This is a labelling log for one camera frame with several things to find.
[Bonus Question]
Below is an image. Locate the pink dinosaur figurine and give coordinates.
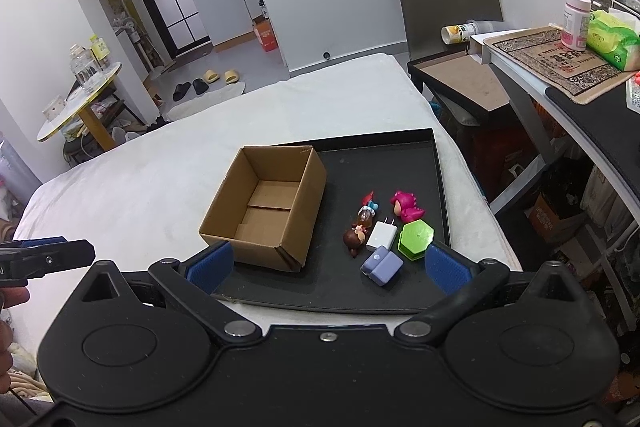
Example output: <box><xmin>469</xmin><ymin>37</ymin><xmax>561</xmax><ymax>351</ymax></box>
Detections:
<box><xmin>390</xmin><ymin>190</ymin><xmax>426</xmax><ymax>224</ymax></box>

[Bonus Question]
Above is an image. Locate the clear glass jar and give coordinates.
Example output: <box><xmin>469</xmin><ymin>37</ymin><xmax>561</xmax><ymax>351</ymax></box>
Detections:
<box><xmin>69</xmin><ymin>44</ymin><xmax>96</xmax><ymax>88</ymax></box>

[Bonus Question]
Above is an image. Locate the black tray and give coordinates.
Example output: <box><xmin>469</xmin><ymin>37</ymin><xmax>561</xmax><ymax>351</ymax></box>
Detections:
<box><xmin>210</xmin><ymin>128</ymin><xmax>451</xmax><ymax>315</ymax></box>

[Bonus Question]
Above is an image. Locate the green hexagonal box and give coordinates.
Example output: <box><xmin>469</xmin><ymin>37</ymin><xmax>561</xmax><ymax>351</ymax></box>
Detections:
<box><xmin>397</xmin><ymin>219</ymin><xmax>436</xmax><ymax>262</ymax></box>

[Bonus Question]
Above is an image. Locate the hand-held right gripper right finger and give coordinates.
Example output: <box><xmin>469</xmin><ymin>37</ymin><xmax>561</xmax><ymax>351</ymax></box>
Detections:
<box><xmin>394</xmin><ymin>241</ymin><xmax>581</xmax><ymax>349</ymax></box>

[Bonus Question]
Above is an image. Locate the black mouse pad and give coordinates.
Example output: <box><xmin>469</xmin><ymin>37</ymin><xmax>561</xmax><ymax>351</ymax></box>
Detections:
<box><xmin>545</xmin><ymin>82</ymin><xmax>640</xmax><ymax>163</ymax></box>

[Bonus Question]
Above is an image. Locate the white desk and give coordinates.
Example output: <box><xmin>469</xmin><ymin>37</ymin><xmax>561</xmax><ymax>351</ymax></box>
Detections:
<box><xmin>470</xmin><ymin>27</ymin><xmax>640</xmax><ymax>338</ymax></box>

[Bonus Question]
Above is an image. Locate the green wet wipes pack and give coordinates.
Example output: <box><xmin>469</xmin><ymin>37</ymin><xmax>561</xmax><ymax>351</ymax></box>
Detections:
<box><xmin>586</xmin><ymin>8</ymin><xmax>640</xmax><ymax>72</ymax></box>

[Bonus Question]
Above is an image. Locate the person's left hand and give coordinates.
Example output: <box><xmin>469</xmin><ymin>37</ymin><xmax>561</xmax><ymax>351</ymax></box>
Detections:
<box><xmin>0</xmin><ymin>288</ymin><xmax>30</xmax><ymax>388</ymax></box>

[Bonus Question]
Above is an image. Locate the brown cardboard box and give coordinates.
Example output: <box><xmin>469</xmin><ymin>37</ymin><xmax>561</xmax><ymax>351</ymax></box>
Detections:
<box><xmin>199</xmin><ymin>146</ymin><xmax>327</xmax><ymax>272</ymax></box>

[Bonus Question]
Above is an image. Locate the orange box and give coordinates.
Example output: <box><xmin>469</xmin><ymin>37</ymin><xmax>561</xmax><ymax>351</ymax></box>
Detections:
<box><xmin>252</xmin><ymin>18</ymin><xmax>279</xmax><ymax>53</ymax></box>

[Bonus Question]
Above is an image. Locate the yellow label bottle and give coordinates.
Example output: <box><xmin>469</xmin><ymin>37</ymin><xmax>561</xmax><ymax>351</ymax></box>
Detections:
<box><xmin>90</xmin><ymin>34</ymin><xmax>112</xmax><ymax>70</ymax></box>

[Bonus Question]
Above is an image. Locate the white charger plug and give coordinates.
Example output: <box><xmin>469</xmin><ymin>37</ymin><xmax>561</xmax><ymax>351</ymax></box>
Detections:
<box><xmin>366</xmin><ymin>217</ymin><xmax>398</xmax><ymax>253</ymax></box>

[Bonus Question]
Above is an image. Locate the lavender charger plug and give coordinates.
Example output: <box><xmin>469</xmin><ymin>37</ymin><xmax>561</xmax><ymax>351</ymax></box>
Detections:
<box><xmin>360</xmin><ymin>245</ymin><xmax>404</xmax><ymax>288</ymax></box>

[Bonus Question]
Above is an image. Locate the white floor mat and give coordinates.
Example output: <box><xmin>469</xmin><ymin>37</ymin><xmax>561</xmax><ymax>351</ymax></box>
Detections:
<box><xmin>165</xmin><ymin>80</ymin><xmax>246</xmax><ymax>120</ymax></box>

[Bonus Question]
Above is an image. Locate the pink lid bottle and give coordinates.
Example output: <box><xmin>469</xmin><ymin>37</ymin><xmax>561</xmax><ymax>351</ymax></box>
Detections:
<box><xmin>560</xmin><ymin>0</ymin><xmax>592</xmax><ymax>52</ymax></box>

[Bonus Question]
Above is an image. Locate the small red hat figurine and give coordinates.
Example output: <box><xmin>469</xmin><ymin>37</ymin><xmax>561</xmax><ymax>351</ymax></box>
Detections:
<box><xmin>356</xmin><ymin>190</ymin><xmax>381</xmax><ymax>230</ymax></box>

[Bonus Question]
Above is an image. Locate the white kitchen cabinet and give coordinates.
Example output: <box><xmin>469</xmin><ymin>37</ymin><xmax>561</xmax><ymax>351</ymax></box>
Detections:
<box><xmin>187</xmin><ymin>0</ymin><xmax>261</xmax><ymax>48</ymax></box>

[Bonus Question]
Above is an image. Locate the cardboard storage box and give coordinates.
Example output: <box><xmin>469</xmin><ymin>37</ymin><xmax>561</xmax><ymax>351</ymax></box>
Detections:
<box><xmin>530</xmin><ymin>192</ymin><xmax>586</xmax><ymax>243</ymax></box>

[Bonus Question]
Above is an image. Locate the patterned desk mat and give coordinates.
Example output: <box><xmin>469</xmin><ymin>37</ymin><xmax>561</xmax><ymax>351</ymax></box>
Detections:
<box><xmin>492</xmin><ymin>26</ymin><xmax>636</xmax><ymax>104</ymax></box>

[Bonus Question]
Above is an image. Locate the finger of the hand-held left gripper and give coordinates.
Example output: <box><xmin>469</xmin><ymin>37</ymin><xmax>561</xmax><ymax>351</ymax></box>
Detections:
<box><xmin>0</xmin><ymin>236</ymin><xmax>96</xmax><ymax>283</ymax></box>

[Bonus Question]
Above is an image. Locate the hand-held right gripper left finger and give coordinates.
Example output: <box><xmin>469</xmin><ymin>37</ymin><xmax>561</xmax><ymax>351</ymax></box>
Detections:
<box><xmin>75</xmin><ymin>241</ymin><xmax>263</xmax><ymax>349</ymax></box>

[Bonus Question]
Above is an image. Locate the round yellow-edged table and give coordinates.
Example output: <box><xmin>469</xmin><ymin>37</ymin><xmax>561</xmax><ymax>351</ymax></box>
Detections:
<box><xmin>36</xmin><ymin>61</ymin><xmax>123</xmax><ymax>143</ymax></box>

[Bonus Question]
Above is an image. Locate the brown-haired doll figurine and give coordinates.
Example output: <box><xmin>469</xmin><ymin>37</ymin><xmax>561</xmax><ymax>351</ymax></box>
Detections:
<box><xmin>342</xmin><ymin>227</ymin><xmax>370</xmax><ymax>257</ymax></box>

